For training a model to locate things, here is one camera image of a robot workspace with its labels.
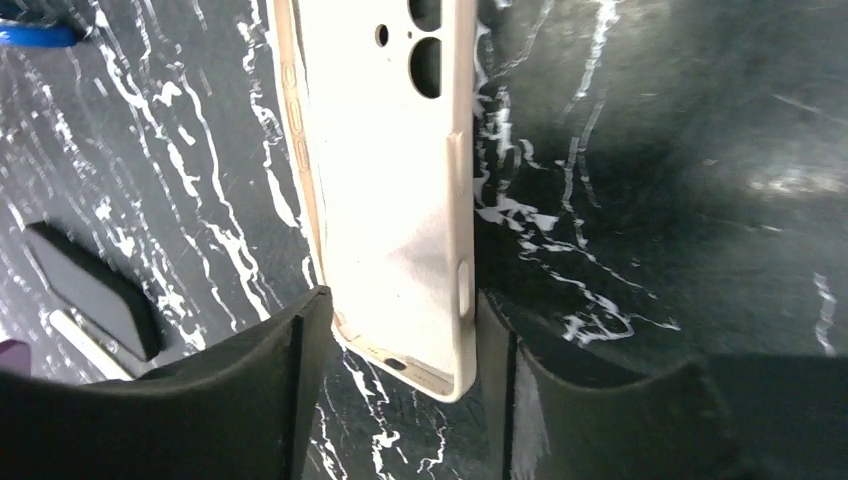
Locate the white acrylic marker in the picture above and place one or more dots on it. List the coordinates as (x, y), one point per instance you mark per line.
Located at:
(88, 347)

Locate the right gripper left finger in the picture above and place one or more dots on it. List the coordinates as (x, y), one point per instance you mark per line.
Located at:
(241, 409)

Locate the pink phone case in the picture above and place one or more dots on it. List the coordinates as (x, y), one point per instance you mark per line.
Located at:
(378, 98)

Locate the black cased phone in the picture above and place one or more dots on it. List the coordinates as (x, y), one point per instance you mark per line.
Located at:
(84, 281)

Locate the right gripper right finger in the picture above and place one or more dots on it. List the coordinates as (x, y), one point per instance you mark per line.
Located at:
(556, 411)

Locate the blue stapler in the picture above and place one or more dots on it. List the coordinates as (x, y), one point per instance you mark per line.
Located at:
(16, 33)

